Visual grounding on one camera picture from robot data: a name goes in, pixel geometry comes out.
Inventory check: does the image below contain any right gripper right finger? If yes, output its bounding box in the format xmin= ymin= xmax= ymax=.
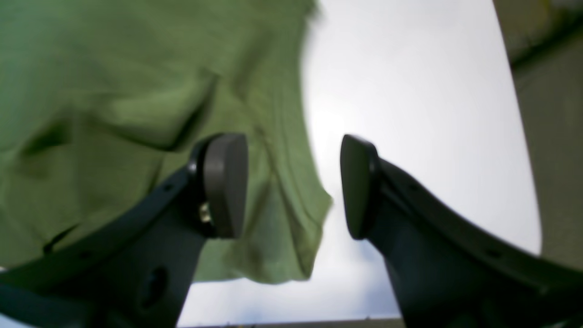
xmin=340 ymin=134 xmax=583 ymax=328

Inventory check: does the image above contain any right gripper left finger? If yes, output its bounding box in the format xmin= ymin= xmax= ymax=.
xmin=0 ymin=133 xmax=248 ymax=328

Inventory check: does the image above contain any olive green T-shirt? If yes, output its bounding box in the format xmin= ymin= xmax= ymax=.
xmin=0 ymin=0 xmax=331 ymax=284

